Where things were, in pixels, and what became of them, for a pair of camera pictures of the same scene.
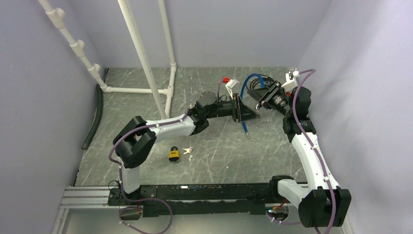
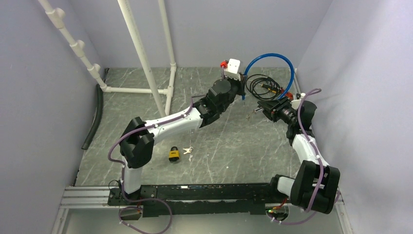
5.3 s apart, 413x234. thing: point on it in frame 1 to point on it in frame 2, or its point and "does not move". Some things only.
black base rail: x=203 y=200 does not move
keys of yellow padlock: x=188 y=150 does not move
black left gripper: x=244 y=114 to x=241 y=84
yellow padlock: x=174 y=154 does not move
